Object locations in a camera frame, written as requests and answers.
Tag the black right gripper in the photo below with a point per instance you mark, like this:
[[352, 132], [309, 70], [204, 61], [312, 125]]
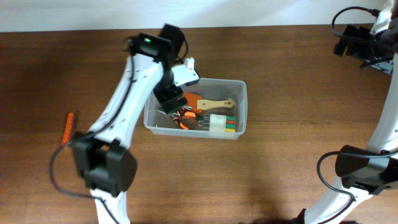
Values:
[[354, 50]]

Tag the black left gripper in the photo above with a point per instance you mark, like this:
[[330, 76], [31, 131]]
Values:
[[167, 98]]

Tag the orange scraper wooden handle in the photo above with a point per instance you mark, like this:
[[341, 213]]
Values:
[[198, 104]]

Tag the orange handled cutting pliers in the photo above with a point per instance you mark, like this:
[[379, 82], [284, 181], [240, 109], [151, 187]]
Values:
[[185, 108]]

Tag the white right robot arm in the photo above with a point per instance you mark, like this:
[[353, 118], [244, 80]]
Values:
[[363, 173]]

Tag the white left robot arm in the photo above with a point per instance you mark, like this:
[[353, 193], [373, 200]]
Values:
[[102, 155]]

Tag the clear plastic container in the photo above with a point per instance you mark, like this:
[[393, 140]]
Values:
[[208, 89]]

